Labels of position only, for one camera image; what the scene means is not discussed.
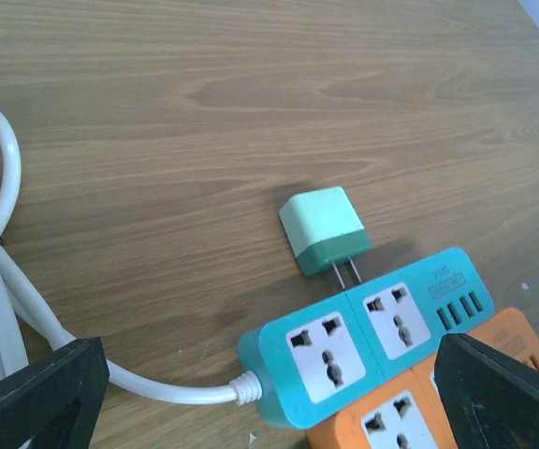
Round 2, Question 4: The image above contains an orange power strip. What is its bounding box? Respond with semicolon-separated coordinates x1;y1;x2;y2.
306;307;539;449

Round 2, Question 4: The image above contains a white teal strip cord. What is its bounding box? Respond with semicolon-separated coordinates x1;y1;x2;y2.
0;100;264;407

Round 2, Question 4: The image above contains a teal power strip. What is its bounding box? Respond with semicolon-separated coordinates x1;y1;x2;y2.
238;247;495;429

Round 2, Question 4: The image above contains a green plug adapter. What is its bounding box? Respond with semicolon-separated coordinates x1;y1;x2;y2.
278;186;372;284

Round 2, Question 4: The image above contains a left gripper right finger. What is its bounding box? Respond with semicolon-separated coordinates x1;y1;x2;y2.
436;334;539;448

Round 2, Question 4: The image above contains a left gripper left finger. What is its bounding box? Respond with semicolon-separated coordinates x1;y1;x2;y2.
0;337;109;448

